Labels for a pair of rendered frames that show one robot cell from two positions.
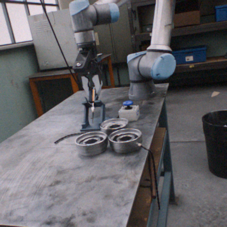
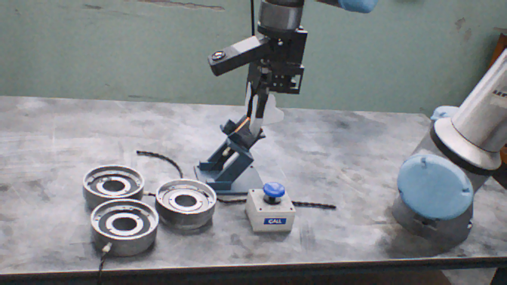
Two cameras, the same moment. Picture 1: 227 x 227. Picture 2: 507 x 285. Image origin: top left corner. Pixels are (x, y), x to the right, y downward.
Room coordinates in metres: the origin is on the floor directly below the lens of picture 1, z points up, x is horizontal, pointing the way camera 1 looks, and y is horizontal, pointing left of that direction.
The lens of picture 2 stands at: (0.49, -0.71, 1.39)
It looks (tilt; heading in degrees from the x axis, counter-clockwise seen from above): 28 degrees down; 54
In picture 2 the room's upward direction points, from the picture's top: 10 degrees clockwise
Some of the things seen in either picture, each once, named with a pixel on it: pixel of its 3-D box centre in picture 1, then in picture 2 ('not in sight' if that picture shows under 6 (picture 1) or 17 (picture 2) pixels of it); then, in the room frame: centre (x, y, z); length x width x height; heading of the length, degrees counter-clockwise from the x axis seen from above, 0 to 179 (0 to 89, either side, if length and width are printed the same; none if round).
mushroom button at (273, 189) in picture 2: (128, 107); (272, 197); (1.02, -0.06, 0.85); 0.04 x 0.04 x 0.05
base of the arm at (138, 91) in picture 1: (142, 87); (437, 197); (1.34, -0.16, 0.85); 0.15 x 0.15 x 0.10
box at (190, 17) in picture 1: (185, 13); not in sight; (4.23, -1.31, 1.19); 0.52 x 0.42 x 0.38; 72
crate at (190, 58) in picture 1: (189, 55); not in sight; (4.24, -1.33, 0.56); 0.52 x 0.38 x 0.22; 69
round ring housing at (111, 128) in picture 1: (115, 128); (185, 204); (0.88, 0.01, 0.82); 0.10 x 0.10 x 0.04
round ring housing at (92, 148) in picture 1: (91, 143); (113, 189); (0.78, 0.09, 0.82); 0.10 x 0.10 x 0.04
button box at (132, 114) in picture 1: (129, 112); (272, 209); (1.02, -0.06, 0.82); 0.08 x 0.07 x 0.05; 162
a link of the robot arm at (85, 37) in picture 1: (84, 38); (279, 13); (1.06, 0.07, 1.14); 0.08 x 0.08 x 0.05
